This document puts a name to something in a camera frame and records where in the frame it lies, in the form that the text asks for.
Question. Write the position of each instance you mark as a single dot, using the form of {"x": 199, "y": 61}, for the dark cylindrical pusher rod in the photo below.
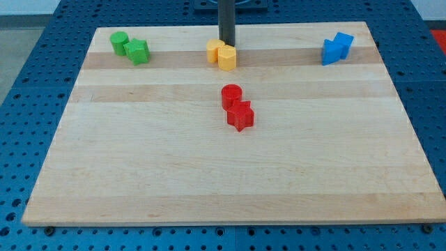
{"x": 227, "y": 21}

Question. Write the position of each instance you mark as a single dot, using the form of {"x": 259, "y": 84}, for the yellow heart block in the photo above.
{"x": 212, "y": 48}

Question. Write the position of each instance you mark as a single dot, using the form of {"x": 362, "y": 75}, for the yellow hexagon block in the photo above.
{"x": 227, "y": 58}

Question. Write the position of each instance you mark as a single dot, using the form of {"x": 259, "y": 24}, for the red cylinder block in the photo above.
{"x": 230, "y": 93}

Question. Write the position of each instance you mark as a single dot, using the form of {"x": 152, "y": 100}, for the green star block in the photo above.
{"x": 137, "y": 51}

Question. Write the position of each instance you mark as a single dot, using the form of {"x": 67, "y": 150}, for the red star block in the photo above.
{"x": 240, "y": 115}

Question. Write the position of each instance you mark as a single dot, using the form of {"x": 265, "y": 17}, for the green cylinder block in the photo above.
{"x": 118, "y": 40}

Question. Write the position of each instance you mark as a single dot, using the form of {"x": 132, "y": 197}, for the blue arrow-shaped block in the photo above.
{"x": 331, "y": 52}

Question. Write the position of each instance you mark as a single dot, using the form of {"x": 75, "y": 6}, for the blue cube block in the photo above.
{"x": 345, "y": 40}

